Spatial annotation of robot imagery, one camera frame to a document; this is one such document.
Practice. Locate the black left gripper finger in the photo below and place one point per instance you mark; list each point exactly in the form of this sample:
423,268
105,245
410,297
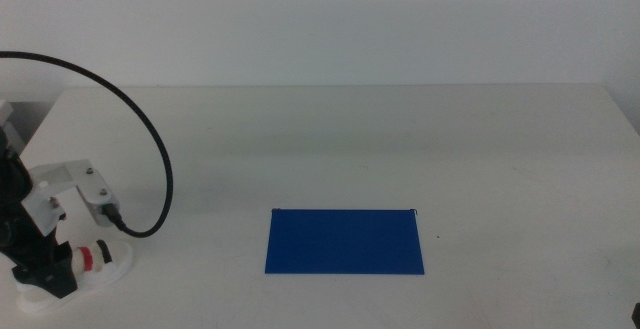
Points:
62,274
32,275

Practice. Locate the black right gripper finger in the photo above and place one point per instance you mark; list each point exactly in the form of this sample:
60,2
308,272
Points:
636,318

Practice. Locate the blue rectangular mat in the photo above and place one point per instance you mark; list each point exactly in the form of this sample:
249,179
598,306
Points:
345,244

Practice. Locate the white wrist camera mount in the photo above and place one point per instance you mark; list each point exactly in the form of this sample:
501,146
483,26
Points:
60,179

